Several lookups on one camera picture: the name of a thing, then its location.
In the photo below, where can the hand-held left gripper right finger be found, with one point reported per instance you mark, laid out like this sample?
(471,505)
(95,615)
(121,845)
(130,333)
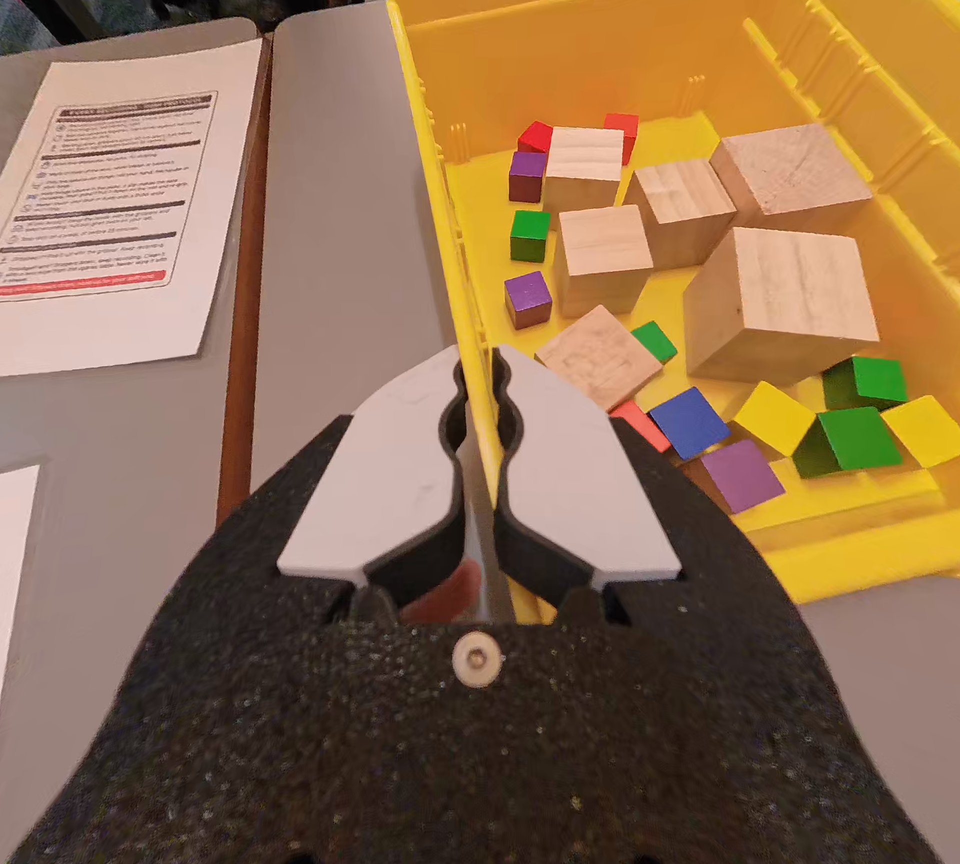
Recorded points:
(577,489)

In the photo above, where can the printed paper sheet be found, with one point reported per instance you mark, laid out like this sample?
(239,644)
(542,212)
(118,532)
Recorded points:
(210,203)

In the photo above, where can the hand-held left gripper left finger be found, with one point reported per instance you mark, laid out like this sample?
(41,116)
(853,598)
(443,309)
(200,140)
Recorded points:
(375,481)

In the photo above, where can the group of small coloured cubes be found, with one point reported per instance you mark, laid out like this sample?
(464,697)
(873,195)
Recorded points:
(690,421)

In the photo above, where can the group of plain wooden cubes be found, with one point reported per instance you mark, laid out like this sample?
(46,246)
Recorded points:
(780,294)

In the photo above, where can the white paper sheet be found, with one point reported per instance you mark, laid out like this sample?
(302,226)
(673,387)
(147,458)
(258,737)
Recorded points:
(15,541)

